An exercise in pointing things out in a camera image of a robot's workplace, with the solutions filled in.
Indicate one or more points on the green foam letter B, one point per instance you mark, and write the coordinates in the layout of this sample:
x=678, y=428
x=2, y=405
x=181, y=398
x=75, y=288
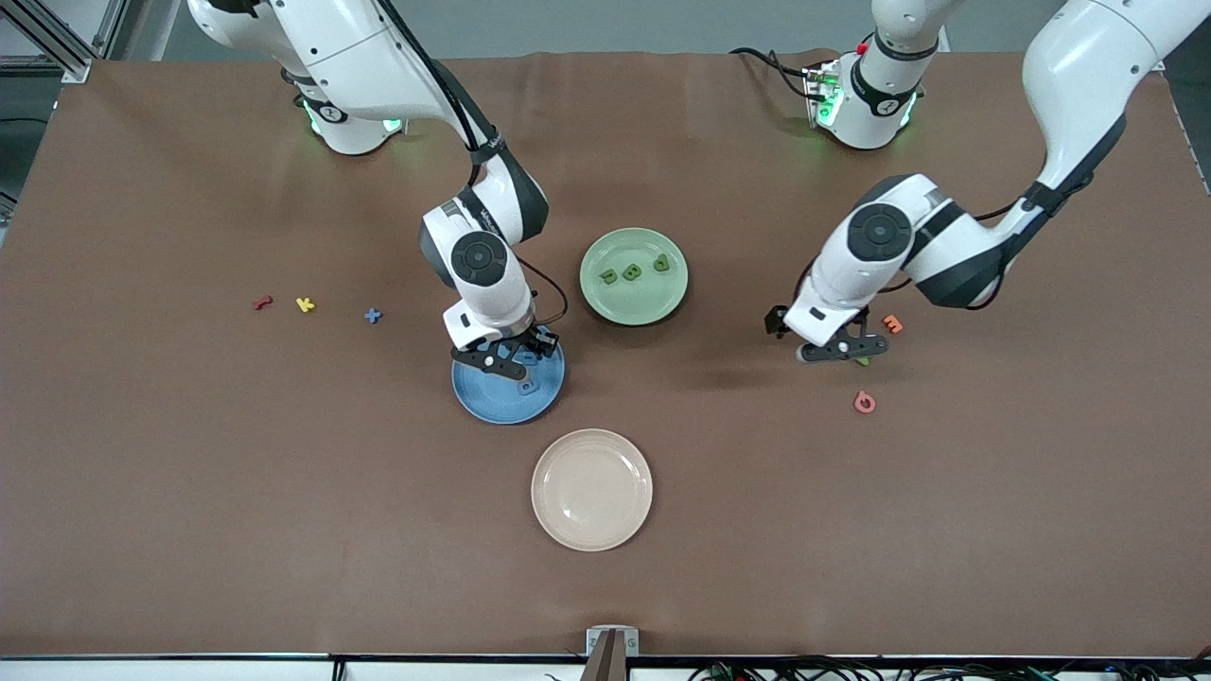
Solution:
x=631, y=272

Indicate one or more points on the green foam letter p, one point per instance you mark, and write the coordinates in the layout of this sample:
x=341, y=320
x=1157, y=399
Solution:
x=661, y=264

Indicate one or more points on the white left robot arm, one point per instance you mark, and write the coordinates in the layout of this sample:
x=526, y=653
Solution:
x=1069, y=76

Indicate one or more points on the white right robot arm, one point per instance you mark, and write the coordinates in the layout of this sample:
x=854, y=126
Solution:
x=501, y=303

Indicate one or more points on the blue plate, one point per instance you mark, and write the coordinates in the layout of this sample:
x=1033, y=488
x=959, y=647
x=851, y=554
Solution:
x=501, y=402

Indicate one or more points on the orange foam letter E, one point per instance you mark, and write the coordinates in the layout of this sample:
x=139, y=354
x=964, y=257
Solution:
x=892, y=323

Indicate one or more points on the pink round foam letter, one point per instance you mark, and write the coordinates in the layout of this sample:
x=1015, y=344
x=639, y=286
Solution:
x=856, y=403

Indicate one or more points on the light green plate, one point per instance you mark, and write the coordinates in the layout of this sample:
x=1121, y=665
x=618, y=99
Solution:
x=615, y=305

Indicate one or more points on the cream plate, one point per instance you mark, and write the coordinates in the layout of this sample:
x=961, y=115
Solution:
x=591, y=490

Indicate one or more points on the silver left base panel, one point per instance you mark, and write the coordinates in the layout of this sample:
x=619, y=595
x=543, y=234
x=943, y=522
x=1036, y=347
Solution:
x=819, y=95

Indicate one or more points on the brown table mat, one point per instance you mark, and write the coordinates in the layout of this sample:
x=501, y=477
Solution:
x=189, y=520

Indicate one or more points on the silver clamp bracket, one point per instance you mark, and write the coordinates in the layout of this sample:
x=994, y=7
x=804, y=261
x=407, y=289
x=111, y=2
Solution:
x=632, y=643

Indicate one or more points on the brown camera post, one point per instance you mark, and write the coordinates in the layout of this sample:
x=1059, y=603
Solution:
x=605, y=664

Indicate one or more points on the white table edge rail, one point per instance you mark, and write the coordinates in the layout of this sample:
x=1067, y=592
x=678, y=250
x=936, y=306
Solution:
x=170, y=672

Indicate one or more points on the aluminium extrusion frame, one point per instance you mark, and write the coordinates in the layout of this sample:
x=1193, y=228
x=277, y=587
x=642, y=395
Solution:
x=76, y=68

